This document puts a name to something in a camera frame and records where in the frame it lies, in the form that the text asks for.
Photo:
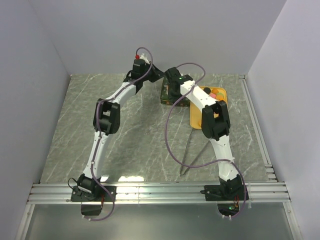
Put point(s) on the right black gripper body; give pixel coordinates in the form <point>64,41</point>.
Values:
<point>174,96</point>

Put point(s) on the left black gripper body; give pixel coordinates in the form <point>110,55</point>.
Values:
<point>153,75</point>

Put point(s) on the green cookie tin box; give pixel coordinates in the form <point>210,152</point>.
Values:
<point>166,100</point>

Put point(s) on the metal serving tongs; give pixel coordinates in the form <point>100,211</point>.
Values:
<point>194,149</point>

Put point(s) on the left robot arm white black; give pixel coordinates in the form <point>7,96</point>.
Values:
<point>107,119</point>

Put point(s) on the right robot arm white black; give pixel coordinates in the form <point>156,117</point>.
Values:
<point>215,126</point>

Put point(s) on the black sandwich cookie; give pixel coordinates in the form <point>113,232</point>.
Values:
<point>207,90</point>

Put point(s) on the yellow cookie tray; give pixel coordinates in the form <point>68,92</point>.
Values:
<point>195,120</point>

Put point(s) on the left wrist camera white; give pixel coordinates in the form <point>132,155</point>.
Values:
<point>143,57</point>

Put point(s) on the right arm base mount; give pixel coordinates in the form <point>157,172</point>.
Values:
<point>215,193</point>

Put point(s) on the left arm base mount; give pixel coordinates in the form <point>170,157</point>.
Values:
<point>100,193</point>

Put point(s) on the aluminium mounting rail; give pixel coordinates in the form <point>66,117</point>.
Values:
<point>157,193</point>

